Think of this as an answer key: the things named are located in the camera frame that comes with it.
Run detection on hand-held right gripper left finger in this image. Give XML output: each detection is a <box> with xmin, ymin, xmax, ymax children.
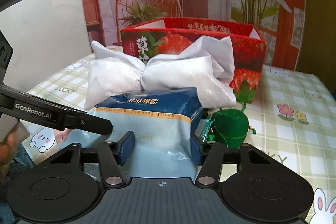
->
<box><xmin>47</xmin><ymin>131</ymin><xmax>136</xmax><ymax>187</ymax></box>

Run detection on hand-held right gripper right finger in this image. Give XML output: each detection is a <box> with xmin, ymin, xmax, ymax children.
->
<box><xmin>190</xmin><ymin>133</ymin><xmax>290</xmax><ymax>187</ymax></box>

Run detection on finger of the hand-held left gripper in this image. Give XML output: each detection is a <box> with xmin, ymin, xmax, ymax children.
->
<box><xmin>62</xmin><ymin>107</ymin><xmax>114</xmax><ymax>135</ymax></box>

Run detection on blue tissue pack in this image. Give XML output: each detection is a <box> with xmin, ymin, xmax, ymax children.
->
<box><xmin>85</xmin><ymin>87</ymin><xmax>205</xmax><ymax>182</ymax></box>

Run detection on white cloth bundle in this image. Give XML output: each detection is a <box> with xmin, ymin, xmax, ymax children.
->
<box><xmin>84</xmin><ymin>35</ymin><xmax>237</xmax><ymax>110</ymax></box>

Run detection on red strawberry print box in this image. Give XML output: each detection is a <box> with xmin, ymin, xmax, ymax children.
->
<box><xmin>120</xmin><ymin>17</ymin><xmax>267</xmax><ymax>104</ymax></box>

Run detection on person's left hand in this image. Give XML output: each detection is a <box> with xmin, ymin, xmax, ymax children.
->
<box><xmin>0</xmin><ymin>135</ymin><xmax>18</xmax><ymax>165</ymax></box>

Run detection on green tasselled pouch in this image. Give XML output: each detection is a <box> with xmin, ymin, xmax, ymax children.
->
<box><xmin>207</xmin><ymin>102</ymin><xmax>257</xmax><ymax>149</ymax></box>

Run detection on dark teal cloth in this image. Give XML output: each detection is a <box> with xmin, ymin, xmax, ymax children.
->
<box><xmin>0</xmin><ymin>145</ymin><xmax>38</xmax><ymax>214</ymax></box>

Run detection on white panel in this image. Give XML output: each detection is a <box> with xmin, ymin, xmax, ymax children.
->
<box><xmin>0</xmin><ymin>0</ymin><xmax>93</xmax><ymax>99</ymax></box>

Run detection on green checked bunny tablecloth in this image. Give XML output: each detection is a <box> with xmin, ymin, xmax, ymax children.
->
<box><xmin>21</xmin><ymin>52</ymin><xmax>336</xmax><ymax>224</ymax></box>

